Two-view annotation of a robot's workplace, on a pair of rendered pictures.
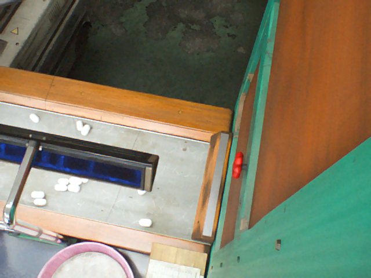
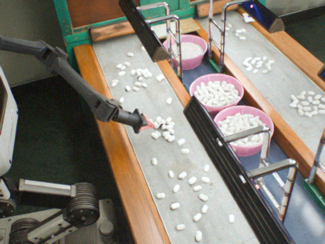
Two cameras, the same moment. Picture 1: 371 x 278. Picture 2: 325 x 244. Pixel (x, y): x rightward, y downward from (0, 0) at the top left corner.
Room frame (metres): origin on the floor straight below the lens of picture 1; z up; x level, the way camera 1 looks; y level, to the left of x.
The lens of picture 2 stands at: (0.90, 1.92, 1.96)
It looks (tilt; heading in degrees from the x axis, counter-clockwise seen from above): 42 degrees down; 246
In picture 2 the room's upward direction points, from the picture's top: 6 degrees counter-clockwise
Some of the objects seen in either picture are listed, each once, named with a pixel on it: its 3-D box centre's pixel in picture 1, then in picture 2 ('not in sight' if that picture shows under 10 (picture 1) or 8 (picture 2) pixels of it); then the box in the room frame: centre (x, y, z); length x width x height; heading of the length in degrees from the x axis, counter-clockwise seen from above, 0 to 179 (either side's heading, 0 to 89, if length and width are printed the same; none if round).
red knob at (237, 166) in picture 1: (239, 166); not in sight; (0.17, -0.09, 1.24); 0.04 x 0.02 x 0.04; 171
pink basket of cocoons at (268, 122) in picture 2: not in sight; (242, 132); (0.07, 0.95, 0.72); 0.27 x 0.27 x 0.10
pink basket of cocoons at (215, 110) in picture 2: not in sight; (216, 96); (0.02, 0.68, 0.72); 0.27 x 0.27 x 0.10
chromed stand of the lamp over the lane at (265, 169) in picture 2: not in sight; (251, 193); (0.34, 1.34, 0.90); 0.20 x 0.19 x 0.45; 81
